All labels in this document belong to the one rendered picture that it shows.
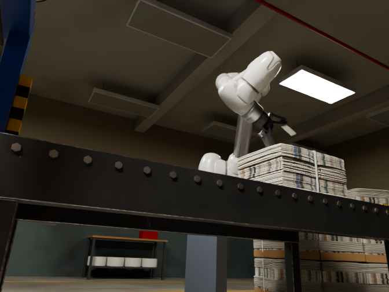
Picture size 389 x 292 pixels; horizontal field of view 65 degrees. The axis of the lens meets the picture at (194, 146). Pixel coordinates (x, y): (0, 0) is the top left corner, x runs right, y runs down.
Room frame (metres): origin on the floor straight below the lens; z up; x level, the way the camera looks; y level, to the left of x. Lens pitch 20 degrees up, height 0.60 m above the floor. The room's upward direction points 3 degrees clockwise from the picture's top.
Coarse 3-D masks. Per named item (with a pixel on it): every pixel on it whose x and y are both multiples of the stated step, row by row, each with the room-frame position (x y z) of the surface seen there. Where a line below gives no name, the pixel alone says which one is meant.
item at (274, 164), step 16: (240, 160) 1.35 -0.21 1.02; (256, 160) 1.24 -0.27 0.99; (272, 160) 1.17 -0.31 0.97; (288, 160) 1.13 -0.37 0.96; (304, 160) 1.17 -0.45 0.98; (240, 176) 1.35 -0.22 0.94; (256, 176) 1.26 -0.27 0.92; (272, 176) 1.17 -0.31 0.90; (288, 176) 1.13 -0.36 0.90; (304, 176) 1.18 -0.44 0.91
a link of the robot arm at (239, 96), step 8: (232, 80) 1.13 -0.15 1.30; (240, 80) 1.12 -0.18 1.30; (224, 88) 1.12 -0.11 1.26; (232, 88) 1.12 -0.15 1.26; (240, 88) 1.12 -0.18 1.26; (248, 88) 1.11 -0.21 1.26; (224, 96) 1.15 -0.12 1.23; (232, 96) 1.13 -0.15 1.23; (240, 96) 1.13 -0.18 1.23; (248, 96) 1.13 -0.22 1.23; (232, 104) 1.16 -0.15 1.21; (240, 104) 1.15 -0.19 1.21; (248, 104) 1.16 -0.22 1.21; (240, 112) 1.19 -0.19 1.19
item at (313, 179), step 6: (312, 156) 1.20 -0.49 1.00; (318, 156) 1.22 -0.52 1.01; (312, 162) 1.19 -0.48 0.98; (318, 162) 1.21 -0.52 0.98; (312, 168) 1.20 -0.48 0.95; (318, 168) 1.21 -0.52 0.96; (312, 174) 1.19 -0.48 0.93; (318, 174) 1.21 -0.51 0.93; (312, 180) 1.20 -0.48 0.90; (318, 180) 1.22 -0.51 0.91; (312, 186) 1.20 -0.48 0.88
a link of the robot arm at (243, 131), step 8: (256, 96) 1.62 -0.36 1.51; (240, 120) 1.76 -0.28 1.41; (240, 128) 1.80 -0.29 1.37; (248, 128) 1.79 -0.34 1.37; (240, 136) 1.83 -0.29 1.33; (248, 136) 1.83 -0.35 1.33; (240, 144) 1.87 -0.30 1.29; (248, 144) 1.88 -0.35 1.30; (240, 152) 1.91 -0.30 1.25; (232, 160) 1.95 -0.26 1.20; (232, 168) 1.97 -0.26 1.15
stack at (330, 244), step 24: (264, 240) 2.05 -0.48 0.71; (312, 240) 1.92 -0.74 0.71; (336, 240) 1.94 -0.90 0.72; (360, 240) 1.96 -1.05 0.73; (264, 264) 2.06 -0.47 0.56; (312, 264) 1.91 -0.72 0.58; (336, 264) 1.93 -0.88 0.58; (360, 264) 1.95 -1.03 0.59; (384, 264) 1.97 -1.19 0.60; (264, 288) 2.08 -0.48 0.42; (312, 288) 1.92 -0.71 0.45; (336, 288) 1.94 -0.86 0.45; (360, 288) 1.95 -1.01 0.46; (384, 288) 1.97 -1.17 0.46
